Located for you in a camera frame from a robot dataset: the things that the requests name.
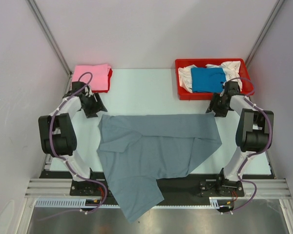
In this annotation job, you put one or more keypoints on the folded pink t-shirt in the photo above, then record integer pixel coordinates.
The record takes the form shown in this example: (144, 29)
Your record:
(84, 73)

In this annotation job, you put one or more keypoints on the aluminium frame rail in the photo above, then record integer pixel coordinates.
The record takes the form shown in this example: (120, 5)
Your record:
(60, 188)

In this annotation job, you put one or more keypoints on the right aluminium corner post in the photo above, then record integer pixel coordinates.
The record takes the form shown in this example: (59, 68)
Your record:
(264, 31)

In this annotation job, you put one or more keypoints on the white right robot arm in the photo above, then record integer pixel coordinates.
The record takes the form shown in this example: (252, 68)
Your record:
(254, 130)

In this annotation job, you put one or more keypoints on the left aluminium corner post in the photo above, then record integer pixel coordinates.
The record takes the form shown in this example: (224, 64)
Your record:
(37, 13)

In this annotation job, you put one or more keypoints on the blue t-shirt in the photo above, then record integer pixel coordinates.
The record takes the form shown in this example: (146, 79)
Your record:
(207, 80)

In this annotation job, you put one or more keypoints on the white slotted cable duct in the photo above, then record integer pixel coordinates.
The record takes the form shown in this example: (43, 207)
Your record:
(89, 203)

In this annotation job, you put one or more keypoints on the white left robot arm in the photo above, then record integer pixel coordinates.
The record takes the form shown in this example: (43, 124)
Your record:
(57, 133)

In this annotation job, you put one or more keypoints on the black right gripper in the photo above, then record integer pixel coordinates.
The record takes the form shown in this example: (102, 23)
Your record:
(213, 106)

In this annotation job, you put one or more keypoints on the folded red t-shirt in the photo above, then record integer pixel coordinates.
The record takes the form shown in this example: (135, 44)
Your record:
(101, 80)

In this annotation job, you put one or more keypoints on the grey polo shirt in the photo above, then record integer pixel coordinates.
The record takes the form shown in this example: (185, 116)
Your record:
(136, 151)

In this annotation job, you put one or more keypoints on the aluminium corner post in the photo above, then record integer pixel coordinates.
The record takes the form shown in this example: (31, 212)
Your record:
(37, 13)
(264, 31)

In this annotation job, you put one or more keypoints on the red plastic bin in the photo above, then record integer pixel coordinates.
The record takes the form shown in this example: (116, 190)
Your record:
(183, 94)

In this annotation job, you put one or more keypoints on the white t-shirt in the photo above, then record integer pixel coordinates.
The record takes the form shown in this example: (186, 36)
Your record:
(230, 68)

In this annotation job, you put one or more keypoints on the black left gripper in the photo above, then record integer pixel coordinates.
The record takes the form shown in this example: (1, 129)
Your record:
(98, 107)

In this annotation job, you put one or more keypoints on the black mounting base plate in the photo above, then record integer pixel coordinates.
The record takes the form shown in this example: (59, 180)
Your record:
(191, 190)

